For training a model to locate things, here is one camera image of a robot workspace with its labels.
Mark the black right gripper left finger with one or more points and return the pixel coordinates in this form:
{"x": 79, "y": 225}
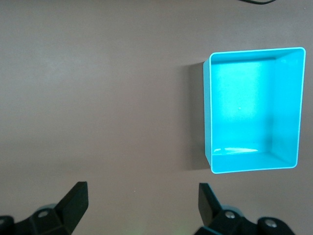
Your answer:
{"x": 49, "y": 220}

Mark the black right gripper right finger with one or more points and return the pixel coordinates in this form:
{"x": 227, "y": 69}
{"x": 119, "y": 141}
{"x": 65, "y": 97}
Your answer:
{"x": 232, "y": 220}

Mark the teal plastic bin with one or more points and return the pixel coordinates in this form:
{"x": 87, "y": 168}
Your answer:
{"x": 249, "y": 107}

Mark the brown table mat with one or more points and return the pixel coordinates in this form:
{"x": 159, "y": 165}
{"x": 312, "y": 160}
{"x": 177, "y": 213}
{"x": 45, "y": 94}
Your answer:
{"x": 97, "y": 98}

